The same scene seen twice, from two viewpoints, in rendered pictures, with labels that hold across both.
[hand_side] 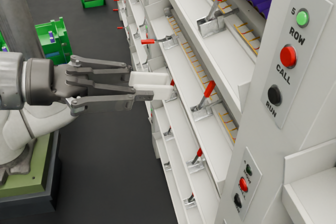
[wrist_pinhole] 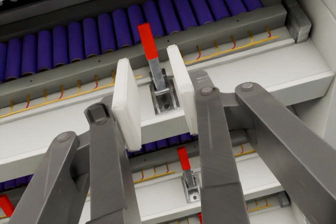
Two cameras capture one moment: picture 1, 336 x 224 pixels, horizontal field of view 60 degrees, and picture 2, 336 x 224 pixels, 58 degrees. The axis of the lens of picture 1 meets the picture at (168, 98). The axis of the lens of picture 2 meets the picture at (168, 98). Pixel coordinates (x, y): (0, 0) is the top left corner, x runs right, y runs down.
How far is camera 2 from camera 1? 0.45 m
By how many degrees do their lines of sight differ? 52
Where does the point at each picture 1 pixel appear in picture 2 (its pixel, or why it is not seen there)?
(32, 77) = not seen: outside the picture
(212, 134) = (215, 81)
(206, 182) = not seen: hidden behind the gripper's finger
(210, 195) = (244, 169)
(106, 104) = (310, 146)
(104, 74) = (123, 178)
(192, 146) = (153, 191)
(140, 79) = (132, 107)
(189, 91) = not seen: hidden behind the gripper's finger
